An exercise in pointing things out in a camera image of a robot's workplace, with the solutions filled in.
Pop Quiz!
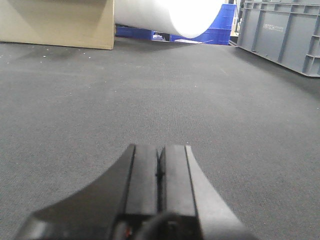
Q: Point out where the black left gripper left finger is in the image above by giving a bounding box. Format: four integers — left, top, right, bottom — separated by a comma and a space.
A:
15, 144, 158, 240

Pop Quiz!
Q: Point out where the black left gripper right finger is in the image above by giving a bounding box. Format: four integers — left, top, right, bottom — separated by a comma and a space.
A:
160, 145, 256, 240

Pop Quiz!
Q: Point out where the black woven table mat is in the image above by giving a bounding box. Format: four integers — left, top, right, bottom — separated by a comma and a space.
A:
0, 38, 320, 240

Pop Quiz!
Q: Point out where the blue plastic crate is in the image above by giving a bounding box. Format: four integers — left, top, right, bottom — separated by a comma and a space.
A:
115, 3, 237, 45

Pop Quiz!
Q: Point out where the cardboard box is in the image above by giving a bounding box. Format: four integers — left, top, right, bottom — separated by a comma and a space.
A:
0, 0, 115, 50

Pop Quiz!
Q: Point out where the white foam roll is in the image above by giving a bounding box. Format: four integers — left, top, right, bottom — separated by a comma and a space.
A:
114, 0, 225, 38

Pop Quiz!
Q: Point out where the grey plastic crate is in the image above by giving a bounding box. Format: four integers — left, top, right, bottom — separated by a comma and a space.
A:
237, 0, 320, 78

